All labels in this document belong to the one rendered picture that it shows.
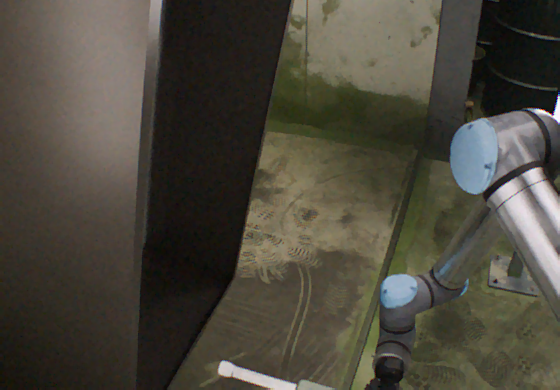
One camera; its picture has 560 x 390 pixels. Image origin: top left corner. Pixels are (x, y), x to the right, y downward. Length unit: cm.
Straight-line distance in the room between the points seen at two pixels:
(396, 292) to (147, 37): 97
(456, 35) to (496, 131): 188
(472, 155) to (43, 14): 67
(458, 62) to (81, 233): 230
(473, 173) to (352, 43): 202
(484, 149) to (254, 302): 139
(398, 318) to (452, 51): 169
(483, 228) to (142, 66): 85
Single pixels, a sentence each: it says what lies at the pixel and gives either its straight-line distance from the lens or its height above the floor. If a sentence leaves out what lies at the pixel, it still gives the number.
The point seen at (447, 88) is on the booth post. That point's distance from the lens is 295.
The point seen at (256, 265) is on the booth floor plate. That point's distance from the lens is 233.
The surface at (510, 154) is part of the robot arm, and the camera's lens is 98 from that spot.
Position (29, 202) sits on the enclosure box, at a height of 112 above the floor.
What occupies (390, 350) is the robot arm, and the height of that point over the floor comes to 50.
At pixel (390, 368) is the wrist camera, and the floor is 57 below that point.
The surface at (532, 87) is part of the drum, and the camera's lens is 344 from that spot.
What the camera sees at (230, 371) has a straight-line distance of 133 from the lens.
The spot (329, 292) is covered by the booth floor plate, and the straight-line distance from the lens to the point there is 222.
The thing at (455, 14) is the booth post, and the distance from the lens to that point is 282.
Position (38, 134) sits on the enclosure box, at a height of 124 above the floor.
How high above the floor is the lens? 160
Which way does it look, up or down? 33 degrees down
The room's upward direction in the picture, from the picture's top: straight up
